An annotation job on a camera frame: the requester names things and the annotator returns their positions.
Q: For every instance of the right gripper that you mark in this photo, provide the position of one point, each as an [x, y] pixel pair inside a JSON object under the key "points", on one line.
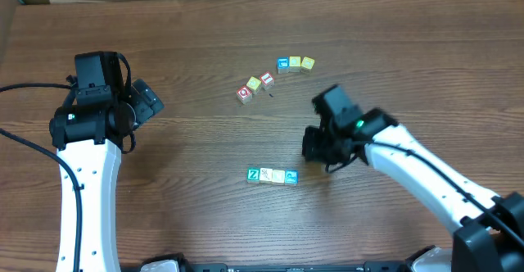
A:
{"points": [[313, 149]]}

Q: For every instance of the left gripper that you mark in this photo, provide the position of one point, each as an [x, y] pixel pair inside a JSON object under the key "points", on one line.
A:
{"points": [[144, 101]]}

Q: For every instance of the blue letter P block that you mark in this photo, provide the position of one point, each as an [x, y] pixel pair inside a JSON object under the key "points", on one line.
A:
{"points": [[291, 177]]}

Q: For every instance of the yellow block cluster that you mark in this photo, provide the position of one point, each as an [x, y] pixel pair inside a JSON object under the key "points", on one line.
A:
{"points": [[278, 177], [254, 84]]}

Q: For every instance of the white picture block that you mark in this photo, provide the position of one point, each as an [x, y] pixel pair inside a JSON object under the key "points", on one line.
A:
{"points": [[266, 175]]}

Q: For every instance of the green letter Z block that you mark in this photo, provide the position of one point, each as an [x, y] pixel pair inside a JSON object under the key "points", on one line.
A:
{"points": [[253, 175]]}

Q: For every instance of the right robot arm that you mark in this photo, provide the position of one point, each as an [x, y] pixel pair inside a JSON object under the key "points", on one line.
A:
{"points": [[487, 229]]}

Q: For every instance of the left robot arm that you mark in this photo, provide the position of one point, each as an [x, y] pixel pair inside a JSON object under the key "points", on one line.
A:
{"points": [[88, 231]]}

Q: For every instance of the yellow block top right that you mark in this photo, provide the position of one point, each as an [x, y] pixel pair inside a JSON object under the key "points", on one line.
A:
{"points": [[307, 65]]}

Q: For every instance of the red letter I block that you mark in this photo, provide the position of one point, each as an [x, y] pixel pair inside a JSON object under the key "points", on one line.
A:
{"points": [[267, 80]]}

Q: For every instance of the yellow block top middle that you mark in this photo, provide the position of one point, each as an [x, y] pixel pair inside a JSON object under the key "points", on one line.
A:
{"points": [[294, 64]]}

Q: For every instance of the blue letter block top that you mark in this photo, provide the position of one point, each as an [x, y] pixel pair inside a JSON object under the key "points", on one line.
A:
{"points": [[283, 65]]}

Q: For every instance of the red letter Q block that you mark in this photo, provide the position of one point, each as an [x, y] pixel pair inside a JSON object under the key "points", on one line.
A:
{"points": [[244, 94]]}

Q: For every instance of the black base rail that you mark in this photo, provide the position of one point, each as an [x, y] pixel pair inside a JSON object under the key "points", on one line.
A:
{"points": [[294, 267]]}

